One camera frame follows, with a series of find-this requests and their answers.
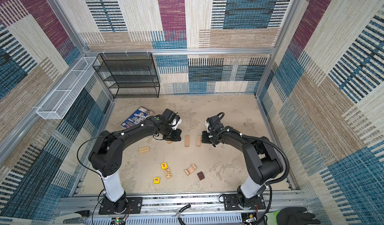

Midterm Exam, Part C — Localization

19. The light wood block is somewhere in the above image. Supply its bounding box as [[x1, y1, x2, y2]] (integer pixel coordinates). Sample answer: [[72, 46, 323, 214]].
[[139, 146, 150, 154]]

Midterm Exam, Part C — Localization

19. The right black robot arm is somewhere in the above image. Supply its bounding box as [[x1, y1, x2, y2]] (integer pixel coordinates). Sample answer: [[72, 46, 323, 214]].
[[202, 112, 290, 200]]

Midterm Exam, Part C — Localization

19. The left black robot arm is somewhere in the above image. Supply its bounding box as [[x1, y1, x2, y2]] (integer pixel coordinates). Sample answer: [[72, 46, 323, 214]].
[[89, 116, 182, 203]]

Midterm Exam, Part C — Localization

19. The wood arch block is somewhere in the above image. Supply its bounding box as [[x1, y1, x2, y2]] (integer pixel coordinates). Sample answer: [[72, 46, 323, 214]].
[[185, 164, 197, 176]]

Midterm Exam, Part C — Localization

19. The dark red triangular block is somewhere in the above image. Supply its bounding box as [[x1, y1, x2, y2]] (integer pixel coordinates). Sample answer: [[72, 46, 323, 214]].
[[197, 172, 205, 181]]

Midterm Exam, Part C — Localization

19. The patterned wood block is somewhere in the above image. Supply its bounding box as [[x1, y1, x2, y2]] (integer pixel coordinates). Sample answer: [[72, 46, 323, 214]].
[[164, 168, 173, 179]]

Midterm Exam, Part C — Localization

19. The black and green gloved hand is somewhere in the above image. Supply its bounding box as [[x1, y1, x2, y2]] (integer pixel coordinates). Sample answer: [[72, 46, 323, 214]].
[[265, 207, 321, 225]]

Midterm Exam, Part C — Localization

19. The yellow cube with red letter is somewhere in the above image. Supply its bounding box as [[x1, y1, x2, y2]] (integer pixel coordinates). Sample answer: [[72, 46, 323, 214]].
[[161, 162, 168, 170]]

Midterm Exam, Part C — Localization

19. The blue paperback comic book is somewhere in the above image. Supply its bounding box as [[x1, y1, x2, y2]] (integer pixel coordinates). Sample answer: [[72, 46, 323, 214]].
[[121, 107, 154, 128]]

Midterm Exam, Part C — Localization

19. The small yellow letter cube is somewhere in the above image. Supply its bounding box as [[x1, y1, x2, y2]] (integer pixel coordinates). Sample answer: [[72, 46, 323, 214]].
[[153, 177, 161, 184]]

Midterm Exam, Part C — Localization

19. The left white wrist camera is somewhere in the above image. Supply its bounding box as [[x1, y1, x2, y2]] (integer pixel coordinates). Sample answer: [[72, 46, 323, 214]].
[[171, 115, 182, 130]]

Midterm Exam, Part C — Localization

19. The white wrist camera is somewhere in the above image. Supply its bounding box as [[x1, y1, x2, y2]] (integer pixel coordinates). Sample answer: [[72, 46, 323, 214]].
[[171, 115, 182, 130], [205, 120, 211, 133]]

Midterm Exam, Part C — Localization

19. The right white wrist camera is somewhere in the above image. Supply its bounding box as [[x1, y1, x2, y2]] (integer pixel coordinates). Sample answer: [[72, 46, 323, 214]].
[[205, 120, 211, 133]]

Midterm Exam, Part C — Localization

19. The black corrugated cable hose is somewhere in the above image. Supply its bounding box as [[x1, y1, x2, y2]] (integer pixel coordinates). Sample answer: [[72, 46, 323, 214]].
[[239, 134, 291, 225]]

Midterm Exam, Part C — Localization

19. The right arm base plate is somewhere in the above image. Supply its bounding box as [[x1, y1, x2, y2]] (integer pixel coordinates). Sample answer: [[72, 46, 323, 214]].
[[219, 194, 267, 211]]

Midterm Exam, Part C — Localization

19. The black wire mesh shelf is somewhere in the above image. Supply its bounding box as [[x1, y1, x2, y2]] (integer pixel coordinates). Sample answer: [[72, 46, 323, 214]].
[[93, 52, 161, 99]]

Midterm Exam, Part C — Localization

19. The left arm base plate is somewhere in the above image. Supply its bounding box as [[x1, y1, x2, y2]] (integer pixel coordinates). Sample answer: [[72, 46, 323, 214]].
[[98, 197, 143, 215]]

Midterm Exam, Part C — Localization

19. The white wire mesh basket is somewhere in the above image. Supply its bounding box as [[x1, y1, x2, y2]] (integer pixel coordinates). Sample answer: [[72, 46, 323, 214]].
[[37, 57, 96, 120]]

